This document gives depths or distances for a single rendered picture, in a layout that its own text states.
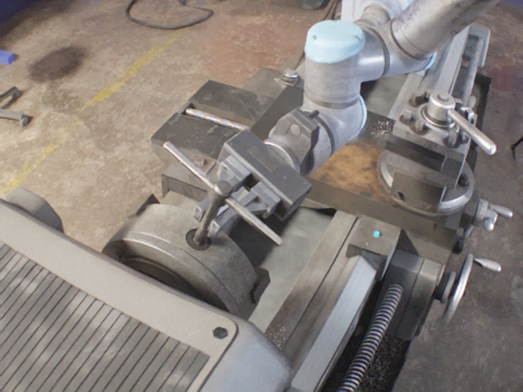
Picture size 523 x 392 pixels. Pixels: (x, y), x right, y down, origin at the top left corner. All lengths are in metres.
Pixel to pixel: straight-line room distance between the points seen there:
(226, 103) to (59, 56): 2.29
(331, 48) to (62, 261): 0.50
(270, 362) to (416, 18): 0.55
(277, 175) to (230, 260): 0.14
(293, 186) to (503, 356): 1.65
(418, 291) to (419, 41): 0.72
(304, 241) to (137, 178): 1.38
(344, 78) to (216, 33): 2.97
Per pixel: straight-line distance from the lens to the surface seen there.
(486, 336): 2.43
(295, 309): 1.30
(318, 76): 0.97
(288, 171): 0.92
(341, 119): 1.00
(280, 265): 1.52
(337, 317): 1.29
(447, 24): 0.91
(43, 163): 3.02
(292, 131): 0.91
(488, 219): 1.53
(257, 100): 1.74
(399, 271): 1.47
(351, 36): 0.95
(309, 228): 1.61
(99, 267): 0.72
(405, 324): 1.61
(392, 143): 1.31
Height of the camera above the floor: 1.88
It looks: 43 degrees down
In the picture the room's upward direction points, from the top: 3 degrees clockwise
